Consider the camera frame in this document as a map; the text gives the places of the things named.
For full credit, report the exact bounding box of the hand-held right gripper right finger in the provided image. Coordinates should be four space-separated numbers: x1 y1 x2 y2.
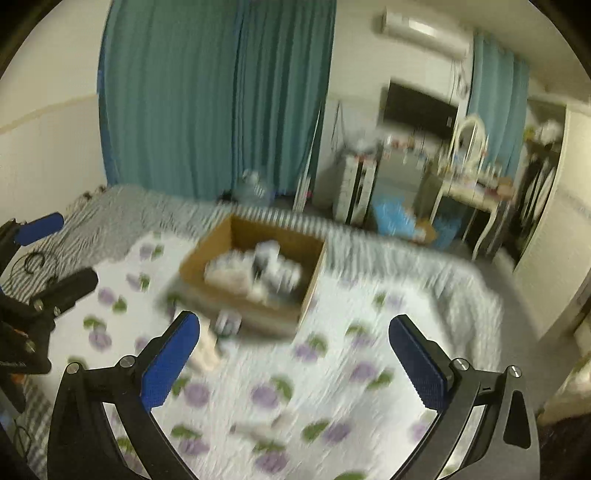
389 315 541 480

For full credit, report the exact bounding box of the grey white soft cloth bundle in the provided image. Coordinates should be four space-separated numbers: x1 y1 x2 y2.
253 240 304 303

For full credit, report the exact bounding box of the white dressing table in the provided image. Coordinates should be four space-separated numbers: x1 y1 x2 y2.
431 170 517 263

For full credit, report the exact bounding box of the blue bin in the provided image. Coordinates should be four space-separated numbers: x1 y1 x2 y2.
433 213 463 251

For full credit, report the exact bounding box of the grey white sock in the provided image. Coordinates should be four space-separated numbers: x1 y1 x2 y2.
216 310 243 335

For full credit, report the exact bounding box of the white wardrobe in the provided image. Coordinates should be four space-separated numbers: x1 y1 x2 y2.
512 102 591 340

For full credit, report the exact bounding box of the teal curtain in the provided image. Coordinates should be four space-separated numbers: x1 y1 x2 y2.
97 0 243 200
233 0 338 197

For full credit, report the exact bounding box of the beige sock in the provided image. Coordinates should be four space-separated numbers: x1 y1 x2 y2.
190 330 222 374

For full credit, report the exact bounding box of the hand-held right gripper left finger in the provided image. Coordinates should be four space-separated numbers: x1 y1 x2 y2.
47 311 201 480

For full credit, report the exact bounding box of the blue plastic bag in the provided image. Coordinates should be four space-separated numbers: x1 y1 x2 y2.
370 195 417 240

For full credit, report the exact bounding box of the black television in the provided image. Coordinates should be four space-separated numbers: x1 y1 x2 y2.
381 79 461 140

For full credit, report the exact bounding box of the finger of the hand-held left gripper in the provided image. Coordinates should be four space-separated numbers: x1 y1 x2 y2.
0 211 65 278
28 268 99 320

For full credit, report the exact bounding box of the brown cardboard box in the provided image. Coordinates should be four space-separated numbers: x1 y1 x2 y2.
179 215 328 337

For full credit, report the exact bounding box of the white storage cabinet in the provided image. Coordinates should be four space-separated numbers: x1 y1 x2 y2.
331 151 380 228

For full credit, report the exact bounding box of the purple floral white blanket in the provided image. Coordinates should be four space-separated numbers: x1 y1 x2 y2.
46 231 504 480

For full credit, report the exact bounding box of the black cable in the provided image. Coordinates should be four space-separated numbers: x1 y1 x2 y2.
10 250 60 283

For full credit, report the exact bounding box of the white oval vanity mirror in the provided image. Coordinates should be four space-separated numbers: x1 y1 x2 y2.
449 113 489 180

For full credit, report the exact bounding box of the white air conditioner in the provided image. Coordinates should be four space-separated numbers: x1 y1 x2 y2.
380 7 470 62

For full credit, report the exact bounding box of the light blue curtain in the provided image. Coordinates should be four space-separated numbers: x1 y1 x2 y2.
465 31 532 182

